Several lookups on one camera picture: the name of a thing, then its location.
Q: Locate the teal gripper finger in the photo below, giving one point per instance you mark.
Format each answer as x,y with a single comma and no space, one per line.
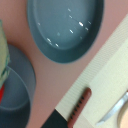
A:
4,56

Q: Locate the grey toy frying pan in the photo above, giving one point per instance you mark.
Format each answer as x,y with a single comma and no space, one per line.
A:
64,30

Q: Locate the brown toy sausage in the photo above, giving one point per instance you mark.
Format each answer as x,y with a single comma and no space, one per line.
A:
79,107

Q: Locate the red toy tomato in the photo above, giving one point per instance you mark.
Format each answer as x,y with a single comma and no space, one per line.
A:
1,92

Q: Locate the grey toy pot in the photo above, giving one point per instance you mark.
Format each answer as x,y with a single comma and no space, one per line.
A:
19,88

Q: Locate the white woven placemat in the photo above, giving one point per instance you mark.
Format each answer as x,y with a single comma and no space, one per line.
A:
107,76

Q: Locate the round wooden plate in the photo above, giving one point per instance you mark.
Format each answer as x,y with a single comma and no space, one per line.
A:
122,121

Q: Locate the orange handled knife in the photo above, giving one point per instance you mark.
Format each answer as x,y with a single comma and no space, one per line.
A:
114,109

